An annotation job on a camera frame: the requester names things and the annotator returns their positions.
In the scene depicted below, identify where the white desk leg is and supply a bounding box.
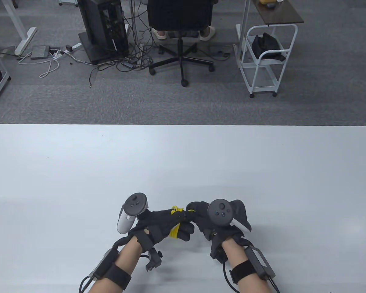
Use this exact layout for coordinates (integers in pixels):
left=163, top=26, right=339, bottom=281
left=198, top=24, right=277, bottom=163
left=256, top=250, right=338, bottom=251
left=2, top=0, right=38, bottom=56

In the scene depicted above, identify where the person's left forearm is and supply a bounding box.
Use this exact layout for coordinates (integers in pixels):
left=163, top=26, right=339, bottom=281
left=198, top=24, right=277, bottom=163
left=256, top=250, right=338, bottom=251
left=88, top=241, right=147, bottom=293

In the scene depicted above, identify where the yellow rope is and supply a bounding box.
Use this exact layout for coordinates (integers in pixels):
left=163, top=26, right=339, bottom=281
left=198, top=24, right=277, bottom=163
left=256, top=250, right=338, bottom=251
left=169, top=206, right=199, bottom=239

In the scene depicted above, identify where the person's right hand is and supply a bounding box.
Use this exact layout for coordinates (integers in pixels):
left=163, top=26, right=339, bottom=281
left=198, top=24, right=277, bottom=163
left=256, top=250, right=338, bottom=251
left=186, top=201, right=244, bottom=241

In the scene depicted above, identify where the bundle of black cables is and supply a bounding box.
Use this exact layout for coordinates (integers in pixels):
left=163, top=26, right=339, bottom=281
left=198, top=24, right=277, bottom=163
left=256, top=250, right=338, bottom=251
left=88, top=0, right=159, bottom=89

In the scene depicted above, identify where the white cable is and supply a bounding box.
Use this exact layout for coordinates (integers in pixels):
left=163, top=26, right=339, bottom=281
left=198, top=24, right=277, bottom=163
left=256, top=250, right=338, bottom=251
left=18, top=50, right=60, bottom=78

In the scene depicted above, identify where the black forearm strap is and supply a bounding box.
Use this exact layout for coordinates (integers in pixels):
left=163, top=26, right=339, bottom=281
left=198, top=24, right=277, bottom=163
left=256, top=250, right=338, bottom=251
left=229, top=259, right=258, bottom=284
left=105, top=264, right=132, bottom=290

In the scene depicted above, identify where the black computer tower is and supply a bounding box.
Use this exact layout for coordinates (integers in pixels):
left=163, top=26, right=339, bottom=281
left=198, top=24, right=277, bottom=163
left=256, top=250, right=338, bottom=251
left=78, top=0, right=129, bottom=60

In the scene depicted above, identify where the black office chair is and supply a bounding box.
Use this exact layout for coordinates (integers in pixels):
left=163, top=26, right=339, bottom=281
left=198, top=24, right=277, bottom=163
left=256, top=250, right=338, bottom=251
left=147, top=0, right=218, bottom=87

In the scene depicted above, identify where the grey flat box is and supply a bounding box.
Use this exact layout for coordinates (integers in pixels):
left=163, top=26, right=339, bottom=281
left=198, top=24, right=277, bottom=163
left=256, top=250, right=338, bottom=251
left=30, top=46, right=50, bottom=60

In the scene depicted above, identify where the person's left hand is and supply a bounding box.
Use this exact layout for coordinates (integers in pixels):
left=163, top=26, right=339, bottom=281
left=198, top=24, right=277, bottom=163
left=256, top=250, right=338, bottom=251
left=128, top=208, right=196, bottom=244

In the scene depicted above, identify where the white power strip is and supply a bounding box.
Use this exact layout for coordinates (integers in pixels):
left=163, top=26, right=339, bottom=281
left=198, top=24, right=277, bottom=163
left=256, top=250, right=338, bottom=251
left=50, top=43, right=83, bottom=59

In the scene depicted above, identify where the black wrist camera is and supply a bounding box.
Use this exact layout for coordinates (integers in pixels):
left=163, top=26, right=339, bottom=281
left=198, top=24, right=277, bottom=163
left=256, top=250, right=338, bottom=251
left=210, top=235, right=228, bottom=263
left=145, top=248, right=163, bottom=271

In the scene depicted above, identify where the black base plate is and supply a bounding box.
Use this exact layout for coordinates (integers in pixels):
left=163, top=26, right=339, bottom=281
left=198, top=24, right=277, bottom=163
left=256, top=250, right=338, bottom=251
left=78, top=31, right=130, bottom=65

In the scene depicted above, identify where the grey white handheld controller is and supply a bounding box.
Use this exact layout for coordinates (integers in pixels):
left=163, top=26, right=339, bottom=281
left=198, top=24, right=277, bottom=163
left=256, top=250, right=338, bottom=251
left=117, top=192, right=149, bottom=234
left=207, top=199, right=252, bottom=232

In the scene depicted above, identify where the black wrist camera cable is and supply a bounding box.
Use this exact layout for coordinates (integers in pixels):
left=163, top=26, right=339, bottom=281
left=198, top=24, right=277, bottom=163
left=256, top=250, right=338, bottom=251
left=222, top=262, right=237, bottom=293

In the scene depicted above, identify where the white rolling cart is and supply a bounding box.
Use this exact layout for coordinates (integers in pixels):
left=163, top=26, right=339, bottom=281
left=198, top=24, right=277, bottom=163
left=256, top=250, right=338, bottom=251
left=235, top=0, right=304, bottom=68
left=238, top=24, right=298, bottom=99

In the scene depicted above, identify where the person's right forearm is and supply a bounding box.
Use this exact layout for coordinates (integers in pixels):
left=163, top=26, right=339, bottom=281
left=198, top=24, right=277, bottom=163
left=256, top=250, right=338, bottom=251
left=223, top=237, right=270, bottom=293

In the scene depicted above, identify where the black bag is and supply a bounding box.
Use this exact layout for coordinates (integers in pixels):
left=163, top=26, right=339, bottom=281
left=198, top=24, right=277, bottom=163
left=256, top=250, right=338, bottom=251
left=251, top=32, right=285, bottom=62

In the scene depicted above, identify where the black sensor box cable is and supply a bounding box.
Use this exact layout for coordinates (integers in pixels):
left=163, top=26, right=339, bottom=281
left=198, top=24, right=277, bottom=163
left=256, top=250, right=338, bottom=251
left=268, top=276, right=282, bottom=293
left=79, top=275, right=95, bottom=293

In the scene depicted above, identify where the black sensor box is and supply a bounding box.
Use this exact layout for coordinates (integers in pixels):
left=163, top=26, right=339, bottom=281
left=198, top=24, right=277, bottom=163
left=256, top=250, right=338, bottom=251
left=90, top=247, right=119, bottom=280
left=244, top=246, right=276, bottom=280

